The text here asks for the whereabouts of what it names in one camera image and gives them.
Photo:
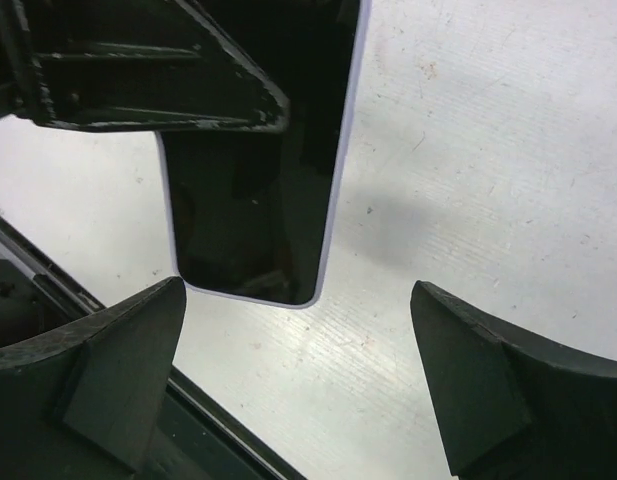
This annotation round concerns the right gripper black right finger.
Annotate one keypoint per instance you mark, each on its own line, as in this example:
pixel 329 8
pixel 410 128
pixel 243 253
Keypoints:
pixel 509 403

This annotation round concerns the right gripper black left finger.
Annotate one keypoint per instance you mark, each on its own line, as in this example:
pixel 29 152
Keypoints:
pixel 81 401

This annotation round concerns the aluminium front rail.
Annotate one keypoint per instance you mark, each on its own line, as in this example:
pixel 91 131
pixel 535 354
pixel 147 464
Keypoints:
pixel 194 437

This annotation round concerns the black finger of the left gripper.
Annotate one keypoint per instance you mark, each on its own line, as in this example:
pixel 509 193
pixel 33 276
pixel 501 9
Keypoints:
pixel 111 66

